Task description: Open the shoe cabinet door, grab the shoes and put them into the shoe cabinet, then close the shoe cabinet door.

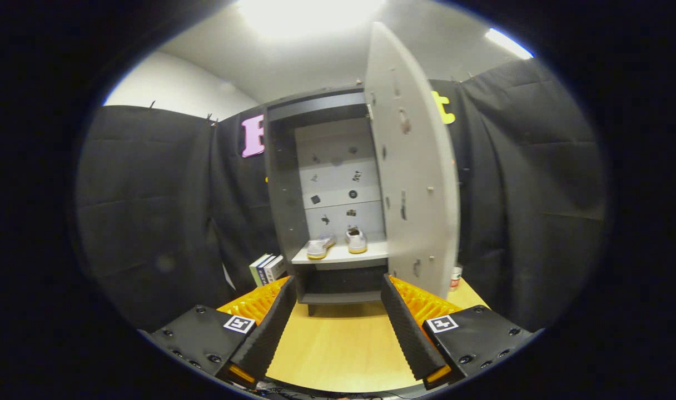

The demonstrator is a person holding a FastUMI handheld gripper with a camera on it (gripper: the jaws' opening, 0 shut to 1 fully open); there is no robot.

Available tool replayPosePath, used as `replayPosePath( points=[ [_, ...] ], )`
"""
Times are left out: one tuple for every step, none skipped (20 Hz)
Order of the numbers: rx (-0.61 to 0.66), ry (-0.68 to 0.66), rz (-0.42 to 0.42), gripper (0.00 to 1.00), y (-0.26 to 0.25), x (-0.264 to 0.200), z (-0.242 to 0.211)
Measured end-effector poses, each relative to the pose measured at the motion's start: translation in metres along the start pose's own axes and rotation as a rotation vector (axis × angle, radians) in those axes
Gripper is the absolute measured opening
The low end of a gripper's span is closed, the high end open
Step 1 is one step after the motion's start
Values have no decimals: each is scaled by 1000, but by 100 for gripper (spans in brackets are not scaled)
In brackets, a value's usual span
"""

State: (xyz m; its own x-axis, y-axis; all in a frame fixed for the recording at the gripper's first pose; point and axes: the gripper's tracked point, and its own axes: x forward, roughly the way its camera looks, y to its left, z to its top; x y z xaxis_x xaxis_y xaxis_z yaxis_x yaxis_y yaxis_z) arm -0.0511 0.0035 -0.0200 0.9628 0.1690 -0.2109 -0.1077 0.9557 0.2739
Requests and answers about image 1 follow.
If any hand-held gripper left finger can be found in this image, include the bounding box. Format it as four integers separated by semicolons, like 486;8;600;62
149;276;297;388

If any black backdrop cloth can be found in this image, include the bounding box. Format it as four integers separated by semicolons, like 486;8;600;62
74;58;608;334

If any green and white book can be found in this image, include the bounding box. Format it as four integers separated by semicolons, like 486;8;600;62
249;253;273;286

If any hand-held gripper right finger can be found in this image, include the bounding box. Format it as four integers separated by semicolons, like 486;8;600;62
381;274;544;391

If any ceiling strip light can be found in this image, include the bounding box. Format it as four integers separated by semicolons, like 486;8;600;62
485;28;534;60

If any large ceiling light panel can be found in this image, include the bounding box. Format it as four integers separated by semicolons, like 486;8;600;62
235;0;386;39

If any dark blue book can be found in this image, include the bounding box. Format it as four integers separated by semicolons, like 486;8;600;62
256;254;280;286

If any grey book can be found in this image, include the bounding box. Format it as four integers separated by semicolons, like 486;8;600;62
264;256;287;285

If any dark grey shoe cabinet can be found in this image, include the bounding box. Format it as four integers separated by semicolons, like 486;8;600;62
263;83;391;317

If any white shoe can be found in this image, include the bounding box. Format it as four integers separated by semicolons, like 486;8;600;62
345;226;368;254
307;233;337;260

